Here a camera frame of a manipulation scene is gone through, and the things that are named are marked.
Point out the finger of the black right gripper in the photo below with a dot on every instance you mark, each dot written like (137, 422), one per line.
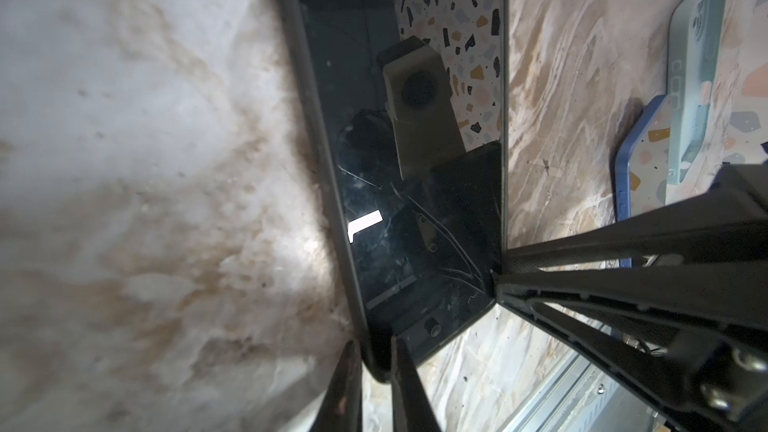
(728, 223)
(612, 316)

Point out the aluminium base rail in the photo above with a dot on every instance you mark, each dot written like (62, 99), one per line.
(577, 396)

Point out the black phone case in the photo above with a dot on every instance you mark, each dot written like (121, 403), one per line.
(312, 132)

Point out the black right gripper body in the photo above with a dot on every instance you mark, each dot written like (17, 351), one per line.
(719, 377)

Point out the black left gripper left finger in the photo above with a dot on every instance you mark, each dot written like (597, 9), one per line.
(341, 409)

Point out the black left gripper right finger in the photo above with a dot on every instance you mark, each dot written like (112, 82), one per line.
(411, 409)

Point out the black phone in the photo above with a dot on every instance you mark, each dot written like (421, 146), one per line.
(408, 162)
(641, 164)

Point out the light blue phone case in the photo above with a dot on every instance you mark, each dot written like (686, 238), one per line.
(693, 47)

